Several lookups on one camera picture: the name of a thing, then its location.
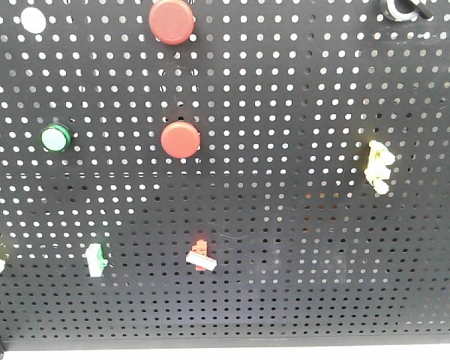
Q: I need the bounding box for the black rotary knob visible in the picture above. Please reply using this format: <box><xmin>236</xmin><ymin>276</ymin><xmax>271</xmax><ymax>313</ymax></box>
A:
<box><xmin>379</xmin><ymin>0</ymin><xmax>434</xmax><ymax>22</ymax></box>

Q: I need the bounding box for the lower red round push button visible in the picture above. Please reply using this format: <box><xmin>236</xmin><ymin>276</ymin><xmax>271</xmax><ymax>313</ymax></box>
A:
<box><xmin>160</xmin><ymin>121</ymin><xmax>201</xmax><ymax>158</ymax></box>

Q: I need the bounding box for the red round push button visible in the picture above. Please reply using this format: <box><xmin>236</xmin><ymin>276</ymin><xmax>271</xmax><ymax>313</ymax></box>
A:
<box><xmin>148</xmin><ymin>0</ymin><xmax>195</xmax><ymax>46</ymax></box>
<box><xmin>160</xmin><ymin>121</ymin><xmax>201</xmax><ymax>158</ymax></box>

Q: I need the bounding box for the black perforated pegboard panel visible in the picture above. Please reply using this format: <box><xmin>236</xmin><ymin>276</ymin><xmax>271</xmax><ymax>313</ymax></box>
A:
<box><xmin>0</xmin><ymin>1</ymin><xmax>450</xmax><ymax>351</ymax></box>

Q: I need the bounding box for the upper red round push button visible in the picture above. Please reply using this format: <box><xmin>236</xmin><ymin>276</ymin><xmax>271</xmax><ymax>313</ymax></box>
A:
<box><xmin>148</xmin><ymin>0</ymin><xmax>195</xmax><ymax>46</ymax></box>

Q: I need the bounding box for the green round push button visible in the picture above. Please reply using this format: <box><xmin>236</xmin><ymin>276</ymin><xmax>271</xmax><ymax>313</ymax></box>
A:
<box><xmin>40</xmin><ymin>123</ymin><xmax>72</xmax><ymax>152</ymax></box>

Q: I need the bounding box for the white standing desk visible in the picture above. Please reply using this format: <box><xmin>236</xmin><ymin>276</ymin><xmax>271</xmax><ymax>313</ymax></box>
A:
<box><xmin>4</xmin><ymin>344</ymin><xmax>450</xmax><ymax>359</ymax></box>

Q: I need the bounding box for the grey round blank button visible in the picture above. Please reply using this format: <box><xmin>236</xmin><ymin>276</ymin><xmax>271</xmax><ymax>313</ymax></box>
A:
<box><xmin>20</xmin><ymin>7</ymin><xmax>47</xmax><ymax>35</ymax></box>

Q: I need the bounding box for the red and white switch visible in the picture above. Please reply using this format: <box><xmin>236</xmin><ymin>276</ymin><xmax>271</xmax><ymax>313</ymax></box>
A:
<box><xmin>186</xmin><ymin>240</ymin><xmax>217</xmax><ymax>271</ymax></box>

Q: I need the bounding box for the white and green switch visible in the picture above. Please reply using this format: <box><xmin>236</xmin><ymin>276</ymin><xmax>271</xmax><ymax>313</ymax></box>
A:
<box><xmin>85</xmin><ymin>243</ymin><xmax>108</xmax><ymax>278</ymax></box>

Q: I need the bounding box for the yellow toggle switch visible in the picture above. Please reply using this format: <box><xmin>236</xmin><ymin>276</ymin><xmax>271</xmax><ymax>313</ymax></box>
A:
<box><xmin>364</xmin><ymin>140</ymin><xmax>396</xmax><ymax>195</ymax></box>

